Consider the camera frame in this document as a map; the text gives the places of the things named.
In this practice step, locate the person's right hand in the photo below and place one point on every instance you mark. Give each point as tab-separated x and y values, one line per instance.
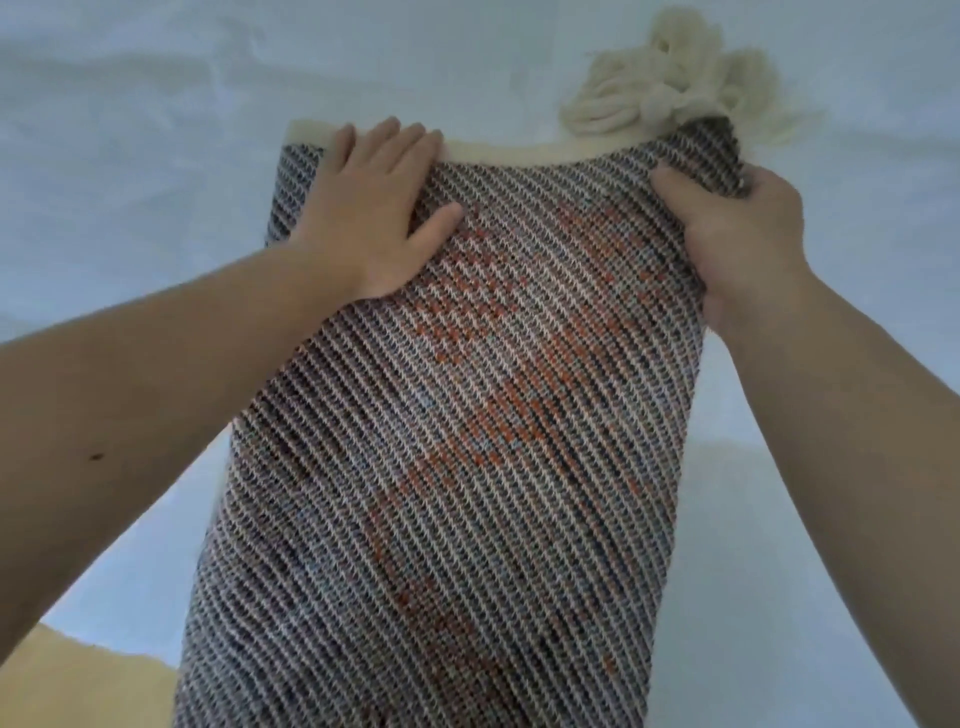
750	247

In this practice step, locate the person's left hand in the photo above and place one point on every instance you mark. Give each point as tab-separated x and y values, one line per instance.
360	225

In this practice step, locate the person's left little finger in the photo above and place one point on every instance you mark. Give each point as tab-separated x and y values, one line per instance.
345	150

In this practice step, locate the person's right thumb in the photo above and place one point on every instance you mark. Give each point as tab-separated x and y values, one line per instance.
679	196

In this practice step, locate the person's left thumb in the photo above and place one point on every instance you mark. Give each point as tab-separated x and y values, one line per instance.
436	232

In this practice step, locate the person's left middle finger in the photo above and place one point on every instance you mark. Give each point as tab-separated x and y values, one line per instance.
406	154

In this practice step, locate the striped woven rug with tassels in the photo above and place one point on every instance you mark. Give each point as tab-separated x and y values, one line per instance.
480	465

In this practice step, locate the person's right forearm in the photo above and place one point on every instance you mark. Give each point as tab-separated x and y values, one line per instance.
847	450

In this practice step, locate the person's left forearm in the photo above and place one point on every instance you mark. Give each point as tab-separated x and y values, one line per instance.
150	390

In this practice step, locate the white sheet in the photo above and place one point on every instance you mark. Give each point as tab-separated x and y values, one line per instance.
112	112

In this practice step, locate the pale yellow cloth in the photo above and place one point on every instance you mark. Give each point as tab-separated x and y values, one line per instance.
75	682

